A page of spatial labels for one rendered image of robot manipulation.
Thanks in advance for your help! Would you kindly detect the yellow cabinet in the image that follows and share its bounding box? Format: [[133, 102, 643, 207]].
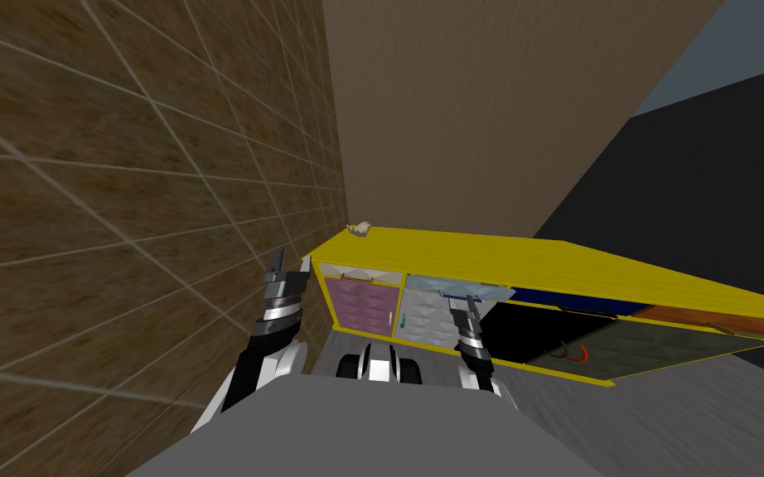
[[302, 224, 764, 388]]

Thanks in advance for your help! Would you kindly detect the grey cabinet door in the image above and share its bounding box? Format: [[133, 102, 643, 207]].
[[398, 289, 471, 352]]

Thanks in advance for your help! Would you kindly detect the purple cabinet door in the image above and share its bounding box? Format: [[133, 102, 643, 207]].
[[323, 276, 403, 340]]

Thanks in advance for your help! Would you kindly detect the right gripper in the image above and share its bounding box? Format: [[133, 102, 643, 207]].
[[447, 294, 484, 343]]

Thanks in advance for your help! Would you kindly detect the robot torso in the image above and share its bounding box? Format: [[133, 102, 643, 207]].
[[126, 340, 606, 477]]

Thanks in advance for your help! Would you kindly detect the dark green cabinet door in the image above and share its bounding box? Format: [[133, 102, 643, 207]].
[[526, 317, 764, 383]]

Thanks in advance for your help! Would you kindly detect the white drawer front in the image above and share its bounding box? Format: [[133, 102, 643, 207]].
[[315, 261, 405, 288]]

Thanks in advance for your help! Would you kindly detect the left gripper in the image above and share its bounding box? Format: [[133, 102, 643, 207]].
[[263, 249, 312, 305]]

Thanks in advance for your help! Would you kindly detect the light blue drawer front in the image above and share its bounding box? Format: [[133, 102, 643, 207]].
[[404, 274, 516, 303]]

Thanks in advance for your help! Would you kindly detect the red curved door handle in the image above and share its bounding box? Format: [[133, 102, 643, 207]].
[[544, 340, 589, 365]]

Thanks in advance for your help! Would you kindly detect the dark blue drawer front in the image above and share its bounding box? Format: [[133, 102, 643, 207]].
[[507, 287, 652, 319]]

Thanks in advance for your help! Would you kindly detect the olive drawer handle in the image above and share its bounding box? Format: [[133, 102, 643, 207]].
[[705, 321, 764, 347]]

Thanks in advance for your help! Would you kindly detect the black drawer handle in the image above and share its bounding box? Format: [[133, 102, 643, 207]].
[[556, 304, 617, 320]]

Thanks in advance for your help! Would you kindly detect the brown drawer front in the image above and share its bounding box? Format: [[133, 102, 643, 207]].
[[633, 304, 764, 343]]

